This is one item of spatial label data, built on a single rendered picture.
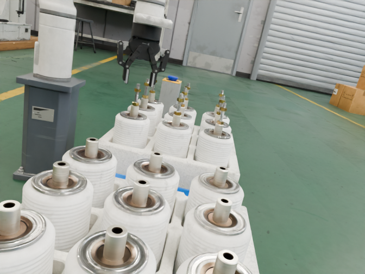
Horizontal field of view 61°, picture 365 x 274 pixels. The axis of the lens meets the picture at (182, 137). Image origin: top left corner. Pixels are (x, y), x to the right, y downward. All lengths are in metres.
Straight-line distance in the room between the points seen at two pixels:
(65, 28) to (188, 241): 0.67
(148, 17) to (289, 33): 5.42
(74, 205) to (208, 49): 5.49
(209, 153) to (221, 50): 5.10
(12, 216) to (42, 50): 0.63
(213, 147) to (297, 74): 5.44
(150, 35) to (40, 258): 0.59
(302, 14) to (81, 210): 5.89
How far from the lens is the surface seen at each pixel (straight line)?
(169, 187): 0.54
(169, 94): 1.23
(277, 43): 6.06
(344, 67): 6.56
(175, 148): 0.83
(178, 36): 5.83
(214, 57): 5.87
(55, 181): 0.48
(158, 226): 0.44
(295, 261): 0.91
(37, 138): 0.97
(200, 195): 0.53
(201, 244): 0.43
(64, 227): 0.47
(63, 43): 0.92
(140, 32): 0.81
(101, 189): 0.57
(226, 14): 5.90
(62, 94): 0.92
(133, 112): 0.86
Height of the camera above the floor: 0.48
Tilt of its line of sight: 17 degrees down
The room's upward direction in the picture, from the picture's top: 12 degrees clockwise
